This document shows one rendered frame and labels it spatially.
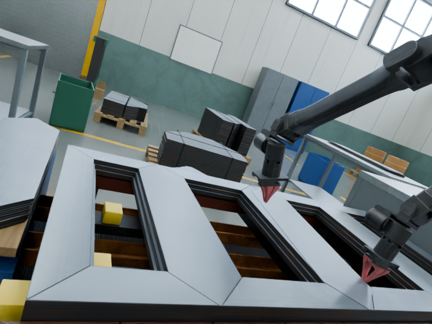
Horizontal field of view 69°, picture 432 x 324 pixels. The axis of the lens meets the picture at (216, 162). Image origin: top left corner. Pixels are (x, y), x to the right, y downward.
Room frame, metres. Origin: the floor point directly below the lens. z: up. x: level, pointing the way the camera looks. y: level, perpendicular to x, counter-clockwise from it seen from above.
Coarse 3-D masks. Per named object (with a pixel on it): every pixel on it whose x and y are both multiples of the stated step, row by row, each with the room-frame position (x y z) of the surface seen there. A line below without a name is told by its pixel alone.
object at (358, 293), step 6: (330, 282) 0.77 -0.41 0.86; (336, 288) 0.76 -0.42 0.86; (342, 288) 0.77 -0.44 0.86; (348, 288) 0.78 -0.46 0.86; (354, 288) 0.79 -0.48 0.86; (360, 288) 0.81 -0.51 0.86; (366, 288) 0.82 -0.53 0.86; (348, 294) 0.75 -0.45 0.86; (354, 294) 0.76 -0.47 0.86; (360, 294) 0.77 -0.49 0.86; (366, 294) 0.78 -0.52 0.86; (360, 300) 0.74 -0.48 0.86; (366, 300) 0.75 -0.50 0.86
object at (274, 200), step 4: (256, 196) 1.26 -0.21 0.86; (260, 196) 1.28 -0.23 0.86; (260, 200) 1.23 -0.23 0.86; (272, 200) 1.29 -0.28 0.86; (276, 200) 1.31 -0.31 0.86; (280, 200) 1.33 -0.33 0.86; (284, 200) 1.35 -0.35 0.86; (280, 204) 1.27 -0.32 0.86; (284, 204) 1.29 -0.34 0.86; (288, 204) 1.31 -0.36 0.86; (292, 208) 1.28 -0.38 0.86
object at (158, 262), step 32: (96, 160) 1.01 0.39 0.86; (192, 192) 1.16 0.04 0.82; (224, 192) 1.23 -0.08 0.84; (256, 224) 1.07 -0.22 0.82; (160, 256) 0.63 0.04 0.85; (288, 256) 0.90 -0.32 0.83; (416, 256) 1.32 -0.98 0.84; (416, 288) 0.98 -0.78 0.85; (32, 320) 0.39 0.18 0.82; (64, 320) 0.41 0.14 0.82; (96, 320) 0.43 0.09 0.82; (128, 320) 0.45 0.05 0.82; (160, 320) 0.48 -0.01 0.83; (192, 320) 0.51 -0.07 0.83; (224, 320) 0.54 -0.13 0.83; (256, 320) 0.57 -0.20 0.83; (288, 320) 0.61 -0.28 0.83; (320, 320) 0.65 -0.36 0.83; (352, 320) 0.70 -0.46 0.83; (384, 320) 0.75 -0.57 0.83; (416, 320) 0.81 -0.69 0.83
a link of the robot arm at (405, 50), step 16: (400, 48) 0.70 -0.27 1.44; (416, 48) 0.67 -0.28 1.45; (384, 64) 0.72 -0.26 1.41; (400, 64) 0.69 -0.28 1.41; (368, 80) 0.77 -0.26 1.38; (384, 80) 0.73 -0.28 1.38; (400, 80) 0.72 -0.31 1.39; (416, 80) 0.74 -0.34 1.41; (336, 96) 0.83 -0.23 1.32; (352, 96) 0.79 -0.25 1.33; (368, 96) 0.77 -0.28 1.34; (288, 112) 0.94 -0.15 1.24; (304, 112) 0.90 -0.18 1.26; (320, 112) 0.85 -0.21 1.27; (336, 112) 0.83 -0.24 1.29; (288, 128) 0.91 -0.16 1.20; (304, 128) 0.90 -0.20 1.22
